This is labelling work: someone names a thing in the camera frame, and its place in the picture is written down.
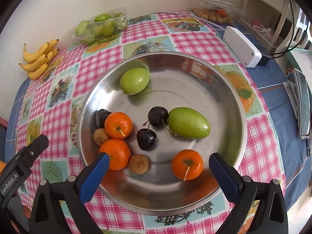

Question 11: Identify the tangerine one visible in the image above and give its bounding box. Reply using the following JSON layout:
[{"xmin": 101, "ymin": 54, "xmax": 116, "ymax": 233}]
[{"xmin": 99, "ymin": 139, "xmax": 131, "ymax": 171}]

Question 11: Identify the brown longan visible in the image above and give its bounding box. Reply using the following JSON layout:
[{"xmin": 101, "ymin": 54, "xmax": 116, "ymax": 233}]
[
  {"xmin": 128, "ymin": 154, "xmax": 149, "ymax": 175},
  {"xmin": 93, "ymin": 128, "xmax": 110, "ymax": 146}
]

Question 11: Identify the tangerine with stem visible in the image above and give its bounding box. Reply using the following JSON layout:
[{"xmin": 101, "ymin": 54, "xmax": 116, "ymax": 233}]
[{"xmin": 104, "ymin": 112, "xmax": 133, "ymax": 139}]

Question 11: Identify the green fruit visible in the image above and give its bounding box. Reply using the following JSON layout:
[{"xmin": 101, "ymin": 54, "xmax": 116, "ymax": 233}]
[
  {"xmin": 120, "ymin": 68, "xmax": 150, "ymax": 96},
  {"xmin": 168, "ymin": 107, "xmax": 210, "ymax": 139}
]

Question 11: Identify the plastic tray of green fruits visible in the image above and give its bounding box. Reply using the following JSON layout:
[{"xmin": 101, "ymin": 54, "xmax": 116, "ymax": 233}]
[{"xmin": 72, "ymin": 7, "xmax": 128, "ymax": 45}]

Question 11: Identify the pink checkered tablecloth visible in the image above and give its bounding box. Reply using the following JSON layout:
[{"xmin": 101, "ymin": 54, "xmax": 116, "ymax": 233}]
[{"xmin": 4, "ymin": 11, "xmax": 312, "ymax": 234}]

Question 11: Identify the yellow banana bunch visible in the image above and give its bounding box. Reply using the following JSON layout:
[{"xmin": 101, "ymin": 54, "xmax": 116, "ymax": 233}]
[{"xmin": 19, "ymin": 39, "xmax": 59, "ymax": 80}]

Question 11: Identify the white framed tablet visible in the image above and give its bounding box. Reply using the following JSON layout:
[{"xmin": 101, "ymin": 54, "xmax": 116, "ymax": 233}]
[{"xmin": 282, "ymin": 69, "xmax": 311, "ymax": 139}]

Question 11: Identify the white plastic box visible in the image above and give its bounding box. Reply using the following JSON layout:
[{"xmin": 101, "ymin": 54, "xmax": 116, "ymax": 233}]
[{"xmin": 223, "ymin": 26, "xmax": 271, "ymax": 68}]

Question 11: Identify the white shelf furniture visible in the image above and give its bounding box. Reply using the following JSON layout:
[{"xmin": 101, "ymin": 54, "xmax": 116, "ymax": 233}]
[{"xmin": 240, "ymin": 0, "xmax": 311, "ymax": 55}]

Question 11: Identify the clear box of longans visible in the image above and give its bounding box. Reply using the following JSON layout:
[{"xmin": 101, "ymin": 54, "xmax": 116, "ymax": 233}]
[{"xmin": 191, "ymin": 0, "xmax": 245, "ymax": 26}]

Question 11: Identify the black cable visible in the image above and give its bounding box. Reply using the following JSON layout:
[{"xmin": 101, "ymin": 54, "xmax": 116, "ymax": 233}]
[{"xmin": 269, "ymin": 0, "xmax": 303, "ymax": 59}]

